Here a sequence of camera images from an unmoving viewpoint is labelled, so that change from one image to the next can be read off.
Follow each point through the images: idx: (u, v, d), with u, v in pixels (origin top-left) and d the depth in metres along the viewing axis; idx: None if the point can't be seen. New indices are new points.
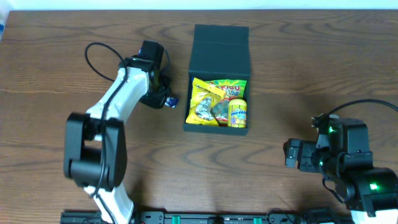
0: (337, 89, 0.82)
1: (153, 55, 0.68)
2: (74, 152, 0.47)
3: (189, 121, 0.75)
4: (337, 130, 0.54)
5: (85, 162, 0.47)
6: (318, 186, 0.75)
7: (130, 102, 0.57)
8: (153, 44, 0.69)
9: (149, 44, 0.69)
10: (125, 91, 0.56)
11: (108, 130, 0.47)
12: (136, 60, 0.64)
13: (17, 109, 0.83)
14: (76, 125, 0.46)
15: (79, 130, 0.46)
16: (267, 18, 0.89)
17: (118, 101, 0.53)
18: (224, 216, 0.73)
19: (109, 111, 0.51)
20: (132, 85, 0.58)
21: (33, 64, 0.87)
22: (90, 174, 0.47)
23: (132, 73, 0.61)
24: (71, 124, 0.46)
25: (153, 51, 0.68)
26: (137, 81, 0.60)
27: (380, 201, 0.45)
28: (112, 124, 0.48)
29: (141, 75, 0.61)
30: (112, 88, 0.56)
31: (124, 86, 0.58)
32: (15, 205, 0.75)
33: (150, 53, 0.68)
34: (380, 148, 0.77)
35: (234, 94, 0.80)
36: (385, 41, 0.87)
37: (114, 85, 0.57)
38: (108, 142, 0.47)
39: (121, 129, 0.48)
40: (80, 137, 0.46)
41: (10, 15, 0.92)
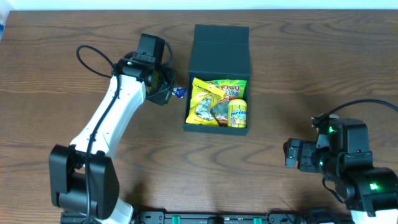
0: (337, 89, 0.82)
1: (151, 55, 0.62)
2: (59, 186, 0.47)
3: (189, 121, 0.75)
4: (337, 130, 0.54)
5: (73, 191, 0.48)
6: (318, 186, 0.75)
7: (122, 124, 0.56)
8: (150, 41, 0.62)
9: (146, 41, 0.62)
10: (115, 114, 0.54)
11: (93, 167, 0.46)
12: (132, 63, 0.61)
13: (17, 109, 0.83)
14: (60, 160, 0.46)
15: (63, 165, 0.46)
16: (267, 18, 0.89)
17: (105, 129, 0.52)
18: (224, 216, 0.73)
19: (94, 143, 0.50)
20: (124, 104, 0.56)
21: (33, 64, 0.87)
22: (77, 206, 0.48)
23: (125, 85, 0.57)
24: (55, 159, 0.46)
25: (151, 50, 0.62)
26: (130, 96, 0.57)
27: (379, 200, 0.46)
28: (98, 159, 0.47)
29: (134, 88, 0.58)
30: (102, 108, 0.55)
31: (115, 104, 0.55)
32: (15, 205, 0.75)
33: (147, 51, 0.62)
34: (380, 148, 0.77)
35: (234, 94, 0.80)
36: (384, 41, 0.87)
37: (104, 104, 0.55)
38: (93, 178, 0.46)
39: (108, 164, 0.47)
40: (65, 172, 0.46)
41: (9, 15, 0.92)
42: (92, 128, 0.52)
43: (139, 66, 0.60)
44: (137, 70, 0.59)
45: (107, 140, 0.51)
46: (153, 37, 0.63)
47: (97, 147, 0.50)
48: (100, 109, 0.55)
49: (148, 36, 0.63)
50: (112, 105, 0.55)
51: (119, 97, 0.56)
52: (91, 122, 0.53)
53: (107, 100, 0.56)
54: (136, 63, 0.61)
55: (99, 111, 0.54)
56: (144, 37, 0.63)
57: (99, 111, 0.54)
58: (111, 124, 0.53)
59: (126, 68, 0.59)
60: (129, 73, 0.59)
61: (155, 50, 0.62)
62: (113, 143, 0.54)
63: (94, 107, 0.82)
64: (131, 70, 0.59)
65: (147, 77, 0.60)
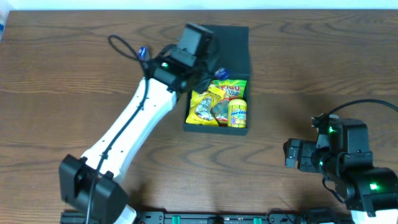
0: (337, 89, 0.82)
1: (192, 53, 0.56)
2: (67, 192, 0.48)
3: (189, 121, 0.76)
4: (337, 129, 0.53)
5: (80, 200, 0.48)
6: (318, 186, 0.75)
7: (140, 139, 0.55)
8: (194, 37, 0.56)
9: (190, 35, 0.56)
10: (134, 129, 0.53)
11: (98, 189, 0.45)
12: (167, 64, 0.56)
13: (17, 109, 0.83)
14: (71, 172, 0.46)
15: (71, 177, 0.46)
16: (267, 18, 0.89)
17: (121, 145, 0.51)
18: (224, 216, 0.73)
19: (106, 161, 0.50)
20: (145, 117, 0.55)
21: (33, 64, 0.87)
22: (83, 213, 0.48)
23: (152, 96, 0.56)
24: (65, 170, 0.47)
25: (192, 48, 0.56)
26: (155, 108, 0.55)
27: (379, 200, 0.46)
28: (106, 181, 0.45)
29: (161, 101, 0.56)
30: (125, 118, 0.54)
31: (137, 117, 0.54)
32: (15, 205, 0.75)
33: (188, 48, 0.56)
34: (380, 148, 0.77)
35: (234, 94, 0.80)
36: (385, 41, 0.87)
37: (127, 114, 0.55)
38: (97, 199, 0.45)
39: (114, 189, 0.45)
40: (73, 184, 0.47)
41: (10, 15, 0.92)
42: (108, 141, 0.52)
43: (175, 68, 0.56)
44: (171, 74, 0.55)
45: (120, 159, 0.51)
46: (198, 32, 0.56)
47: (107, 165, 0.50)
48: (122, 119, 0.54)
49: (193, 29, 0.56)
50: (134, 117, 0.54)
51: (143, 109, 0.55)
52: (110, 134, 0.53)
53: (130, 109, 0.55)
54: (173, 63, 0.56)
55: (120, 120, 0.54)
56: (189, 30, 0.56)
57: (121, 121, 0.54)
58: (128, 140, 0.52)
59: (160, 71, 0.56)
60: (163, 76, 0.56)
61: (198, 48, 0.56)
62: (128, 159, 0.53)
63: (94, 107, 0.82)
64: (165, 73, 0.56)
65: (181, 83, 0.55)
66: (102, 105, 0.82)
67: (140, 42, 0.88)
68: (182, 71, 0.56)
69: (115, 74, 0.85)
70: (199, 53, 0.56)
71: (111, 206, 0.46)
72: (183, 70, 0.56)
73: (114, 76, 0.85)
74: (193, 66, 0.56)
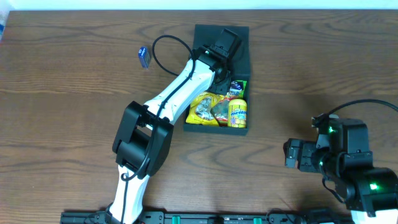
0: (337, 89, 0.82)
1: (226, 49, 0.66)
2: (124, 136, 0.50)
3: (189, 120, 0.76)
4: (337, 129, 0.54)
5: (133, 143, 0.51)
6: (318, 186, 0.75)
7: (187, 102, 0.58)
8: (230, 37, 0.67)
9: (227, 36, 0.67)
10: (186, 90, 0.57)
11: (158, 129, 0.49)
12: (208, 52, 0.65)
13: (17, 109, 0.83)
14: (134, 114, 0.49)
15: (134, 119, 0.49)
16: (267, 18, 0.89)
17: (175, 101, 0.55)
18: (224, 216, 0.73)
19: (163, 111, 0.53)
20: (194, 84, 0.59)
21: (34, 64, 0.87)
22: (134, 158, 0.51)
23: (199, 70, 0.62)
24: (129, 112, 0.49)
25: (227, 45, 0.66)
26: (200, 80, 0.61)
27: (379, 200, 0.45)
28: (165, 125, 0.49)
29: (206, 74, 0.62)
30: (176, 84, 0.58)
31: (188, 83, 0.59)
32: (15, 205, 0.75)
33: (224, 45, 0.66)
34: (380, 148, 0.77)
35: (234, 94, 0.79)
36: (385, 41, 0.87)
37: (178, 81, 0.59)
38: (156, 140, 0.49)
39: (171, 132, 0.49)
40: (134, 126, 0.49)
41: (9, 15, 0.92)
42: (164, 97, 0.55)
43: (214, 57, 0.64)
44: (212, 60, 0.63)
45: (174, 113, 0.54)
46: (234, 35, 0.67)
47: (164, 115, 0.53)
48: (173, 83, 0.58)
49: (230, 32, 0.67)
50: (185, 83, 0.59)
51: (191, 78, 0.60)
52: (165, 92, 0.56)
53: (181, 78, 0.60)
54: (212, 53, 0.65)
55: (172, 84, 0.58)
56: (225, 32, 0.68)
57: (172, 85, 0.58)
58: (180, 98, 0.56)
59: (202, 57, 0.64)
60: (204, 61, 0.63)
61: (232, 46, 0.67)
62: (176, 117, 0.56)
63: (94, 107, 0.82)
64: (208, 59, 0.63)
65: (219, 68, 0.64)
66: (102, 105, 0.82)
67: (140, 42, 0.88)
68: (219, 61, 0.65)
69: (115, 74, 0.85)
70: (232, 50, 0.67)
71: (163, 150, 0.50)
72: (220, 60, 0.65)
73: (114, 76, 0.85)
74: (227, 58, 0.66)
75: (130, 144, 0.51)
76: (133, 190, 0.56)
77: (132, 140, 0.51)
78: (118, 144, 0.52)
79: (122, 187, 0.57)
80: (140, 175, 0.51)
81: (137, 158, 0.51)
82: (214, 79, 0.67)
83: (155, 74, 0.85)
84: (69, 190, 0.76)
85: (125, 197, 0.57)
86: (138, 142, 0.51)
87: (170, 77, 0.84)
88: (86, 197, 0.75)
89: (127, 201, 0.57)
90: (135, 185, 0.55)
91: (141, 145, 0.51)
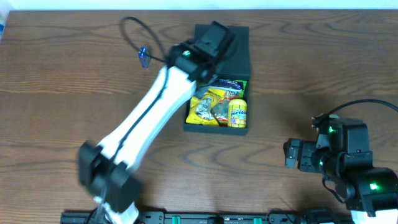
0: (337, 89, 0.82)
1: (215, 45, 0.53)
2: (83, 180, 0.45)
3: (189, 121, 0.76)
4: (337, 129, 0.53)
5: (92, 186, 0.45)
6: (318, 186, 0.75)
7: (158, 127, 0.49)
8: (219, 32, 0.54)
9: (215, 31, 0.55)
10: (153, 116, 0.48)
11: (113, 178, 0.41)
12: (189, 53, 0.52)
13: (17, 109, 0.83)
14: (87, 156, 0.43)
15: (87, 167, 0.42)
16: (267, 18, 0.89)
17: (136, 136, 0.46)
18: (224, 216, 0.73)
19: (121, 152, 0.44)
20: (165, 106, 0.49)
21: (34, 64, 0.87)
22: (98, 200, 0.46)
23: (172, 84, 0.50)
24: (82, 154, 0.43)
25: (216, 41, 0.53)
26: (173, 99, 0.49)
27: (380, 200, 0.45)
28: (119, 172, 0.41)
29: (181, 89, 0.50)
30: (141, 108, 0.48)
31: (157, 105, 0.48)
32: (15, 205, 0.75)
33: (212, 40, 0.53)
34: (380, 148, 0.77)
35: (234, 94, 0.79)
36: (385, 41, 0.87)
37: (144, 103, 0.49)
38: (112, 189, 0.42)
39: (128, 179, 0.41)
40: (89, 173, 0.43)
41: (9, 15, 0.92)
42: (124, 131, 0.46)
43: (196, 58, 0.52)
44: (192, 65, 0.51)
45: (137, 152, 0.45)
46: (224, 29, 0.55)
47: (122, 157, 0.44)
48: (138, 107, 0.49)
49: (221, 26, 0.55)
50: (152, 106, 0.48)
51: (161, 97, 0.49)
52: (125, 124, 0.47)
53: (148, 98, 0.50)
54: (193, 53, 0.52)
55: (137, 109, 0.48)
56: (214, 25, 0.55)
57: (137, 111, 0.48)
58: (144, 130, 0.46)
59: (181, 60, 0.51)
60: (184, 65, 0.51)
61: (221, 42, 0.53)
62: (143, 151, 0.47)
63: (94, 107, 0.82)
64: (186, 63, 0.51)
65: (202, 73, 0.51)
66: (102, 105, 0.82)
67: (140, 42, 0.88)
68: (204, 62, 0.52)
69: (115, 74, 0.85)
70: (221, 46, 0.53)
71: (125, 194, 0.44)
72: (205, 60, 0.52)
73: (114, 76, 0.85)
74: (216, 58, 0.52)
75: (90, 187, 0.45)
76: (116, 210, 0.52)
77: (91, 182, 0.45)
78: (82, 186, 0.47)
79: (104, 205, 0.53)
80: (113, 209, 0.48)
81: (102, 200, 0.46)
82: (200, 84, 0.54)
83: (155, 74, 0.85)
84: (69, 190, 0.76)
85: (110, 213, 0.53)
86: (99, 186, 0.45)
87: None
88: (86, 197, 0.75)
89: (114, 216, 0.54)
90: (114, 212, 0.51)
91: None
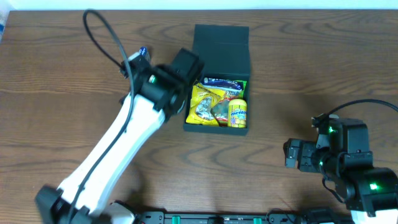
0: (337, 89, 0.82)
1: (186, 71, 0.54)
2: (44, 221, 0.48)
3: (189, 121, 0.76)
4: (337, 130, 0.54)
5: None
6: (318, 186, 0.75)
7: (123, 162, 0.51)
8: (189, 57, 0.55)
9: (183, 56, 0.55)
10: (115, 154, 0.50)
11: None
12: (154, 78, 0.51)
13: (17, 109, 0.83)
14: (48, 203, 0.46)
15: (47, 210, 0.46)
16: (267, 18, 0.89)
17: (98, 177, 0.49)
18: (224, 216, 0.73)
19: (82, 193, 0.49)
20: (127, 143, 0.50)
21: (34, 64, 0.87)
22: None
23: (137, 117, 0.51)
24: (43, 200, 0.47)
25: (185, 68, 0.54)
26: (137, 133, 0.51)
27: (380, 200, 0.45)
28: (83, 218, 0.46)
29: (146, 122, 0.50)
30: (105, 144, 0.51)
31: (119, 141, 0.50)
32: (15, 205, 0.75)
33: (181, 67, 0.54)
34: (380, 148, 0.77)
35: (234, 94, 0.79)
36: (384, 41, 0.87)
37: (108, 138, 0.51)
38: None
39: None
40: (48, 216, 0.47)
41: (9, 15, 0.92)
42: (86, 170, 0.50)
43: (164, 83, 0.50)
44: (160, 89, 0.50)
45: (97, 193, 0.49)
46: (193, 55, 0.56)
47: (83, 198, 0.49)
48: (102, 142, 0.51)
49: (189, 52, 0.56)
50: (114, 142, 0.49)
51: (125, 131, 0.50)
52: (88, 162, 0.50)
53: (112, 133, 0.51)
54: (160, 78, 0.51)
55: (101, 144, 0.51)
56: (183, 53, 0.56)
57: (99, 147, 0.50)
58: (106, 170, 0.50)
59: (148, 86, 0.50)
60: (151, 93, 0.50)
61: (190, 68, 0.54)
62: (109, 187, 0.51)
63: (94, 107, 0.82)
64: (153, 89, 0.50)
65: (171, 98, 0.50)
66: (102, 105, 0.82)
67: (140, 42, 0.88)
68: (172, 87, 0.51)
69: (115, 74, 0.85)
70: (190, 73, 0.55)
71: None
72: (174, 84, 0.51)
73: (114, 76, 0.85)
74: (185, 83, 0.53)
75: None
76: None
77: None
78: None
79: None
80: None
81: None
82: (166, 111, 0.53)
83: None
84: None
85: None
86: None
87: None
88: None
89: None
90: None
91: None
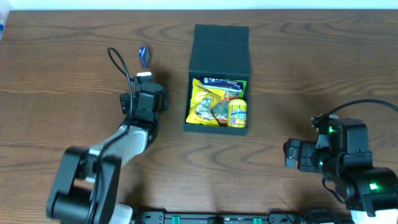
0: (337, 89, 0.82)
1: (150, 110, 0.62)
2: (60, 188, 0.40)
3: (189, 121, 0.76)
4: (337, 130, 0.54)
5: (68, 202, 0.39)
6: (318, 186, 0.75)
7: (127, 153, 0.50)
8: (149, 97, 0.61)
9: (143, 97, 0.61)
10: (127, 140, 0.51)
11: (102, 165, 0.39)
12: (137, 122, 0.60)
13: (17, 109, 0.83)
14: (75, 158, 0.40)
15: (73, 164, 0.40)
16: (267, 18, 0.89)
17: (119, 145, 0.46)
18: (224, 216, 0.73)
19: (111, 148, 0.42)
20: (132, 138, 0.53)
21: (34, 64, 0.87)
22: (73, 218, 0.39)
23: (134, 127, 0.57)
24: (68, 158, 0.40)
25: (150, 106, 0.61)
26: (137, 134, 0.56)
27: (380, 200, 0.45)
28: (109, 159, 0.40)
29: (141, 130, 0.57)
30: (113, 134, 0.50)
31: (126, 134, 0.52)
32: (15, 205, 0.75)
33: (145, 107, 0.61)
34: (380, 148, 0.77)
35: (234, 94, 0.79)
36: (384, 41, 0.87)
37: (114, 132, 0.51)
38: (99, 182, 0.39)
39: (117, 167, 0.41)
40: (71, 174, 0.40)
41: (9, 15, 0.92)
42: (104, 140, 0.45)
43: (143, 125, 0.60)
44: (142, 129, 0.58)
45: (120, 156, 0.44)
46: (150, 93, 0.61)
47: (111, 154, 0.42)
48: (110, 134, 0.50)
49: (147, 91, 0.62)
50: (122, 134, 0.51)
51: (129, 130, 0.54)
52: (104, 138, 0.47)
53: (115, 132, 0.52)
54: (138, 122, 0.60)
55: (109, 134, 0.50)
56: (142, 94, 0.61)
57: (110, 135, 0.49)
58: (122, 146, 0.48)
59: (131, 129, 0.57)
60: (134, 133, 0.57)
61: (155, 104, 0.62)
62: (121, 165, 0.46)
63: (94, 107, 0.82)
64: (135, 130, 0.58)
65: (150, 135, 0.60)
66: (102, 105, 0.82)
67: (140, 42, 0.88)
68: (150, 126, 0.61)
69: (115, 74, 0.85)
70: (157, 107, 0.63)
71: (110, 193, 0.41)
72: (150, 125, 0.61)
73: (114, 76, 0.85)
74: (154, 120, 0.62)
75: (64, 204, 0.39)
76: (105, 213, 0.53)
77: (66, 196, 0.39)
78: (51, 207, 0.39)
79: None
80: None
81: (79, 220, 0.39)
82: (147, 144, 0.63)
83: (156, 74, 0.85)
84: None
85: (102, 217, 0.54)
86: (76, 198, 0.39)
87: (170, 77, 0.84)
88: None
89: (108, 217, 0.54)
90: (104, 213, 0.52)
91: (81, 201, 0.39)
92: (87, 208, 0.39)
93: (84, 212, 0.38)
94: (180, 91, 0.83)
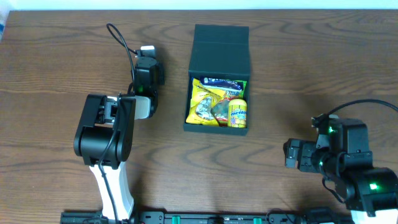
0: (337, 89, 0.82)
1: (148, 84, 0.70)
2: (87, 123, 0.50)
3: (189, 120, 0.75)
4: (337, 129, 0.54)
5: (92, 137, 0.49)
6: (318, 186, 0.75)
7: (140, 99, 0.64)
8: (146, 73, 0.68)
9: (141, 73, 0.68)
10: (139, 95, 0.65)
11: (121, 102, 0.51)
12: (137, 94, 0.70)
13: (17, 109, 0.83)
14: (97, 99, 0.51)
15: (97, 104, 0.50)
16: (267, 18, 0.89)
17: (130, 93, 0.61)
18: (224, 216, 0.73)
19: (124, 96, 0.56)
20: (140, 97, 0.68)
21: (34, 63, 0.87)
22: (99, 149, 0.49)
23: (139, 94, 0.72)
24: (92, 100, 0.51)
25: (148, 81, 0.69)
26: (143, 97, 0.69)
27: (379, 200, 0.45)
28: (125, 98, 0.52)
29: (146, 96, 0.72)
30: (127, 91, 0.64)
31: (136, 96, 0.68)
32: (15, 205, 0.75)
33: (143, 82, 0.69)
34: (380, 149, 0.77)
35: (234, 94, 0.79)
36: (384, 41, 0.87)
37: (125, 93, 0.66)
38: (120, 116, 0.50)
39: (133, 102, 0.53)
40: (96, 111, 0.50)
41: (10, 15, 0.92)
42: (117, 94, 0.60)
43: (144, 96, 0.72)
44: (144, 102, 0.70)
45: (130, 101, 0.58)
46: (146, 70, 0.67)
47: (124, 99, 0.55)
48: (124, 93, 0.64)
49: (143, 67, 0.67)
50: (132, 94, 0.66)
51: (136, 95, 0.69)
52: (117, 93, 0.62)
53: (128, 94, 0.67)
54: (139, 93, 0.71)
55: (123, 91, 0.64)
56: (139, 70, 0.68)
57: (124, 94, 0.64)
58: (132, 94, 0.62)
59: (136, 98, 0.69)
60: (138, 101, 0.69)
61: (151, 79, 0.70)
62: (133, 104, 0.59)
63: None
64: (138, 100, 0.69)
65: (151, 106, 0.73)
66: None
67: (140, 42, 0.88)
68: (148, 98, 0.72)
69: (115, 74, 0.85)
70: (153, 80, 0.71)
71: (129, 125, 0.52)
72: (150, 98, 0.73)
73: (114, 76, 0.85)
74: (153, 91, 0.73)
75: (88, 139, 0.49)
76: (114, 181, 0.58)
77: (89, 134, 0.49)
78: (78, 144, 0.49)
79: (102, 182, 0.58)
80: (118, 154, 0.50)
81: (101, 151, 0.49)
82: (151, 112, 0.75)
83: None
84: (68, 190, 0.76)
85: (109, 187, 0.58)
86: (100, 134, 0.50)
87: (170, 76, 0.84)
88: (86, 197, 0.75)
89: (115, 186, 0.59)
90: (114, 180, 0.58)
91: (103, 135, 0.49)
92: (111, 137, 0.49)
93: (109, 140, 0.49)
94: (180, 91, 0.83)
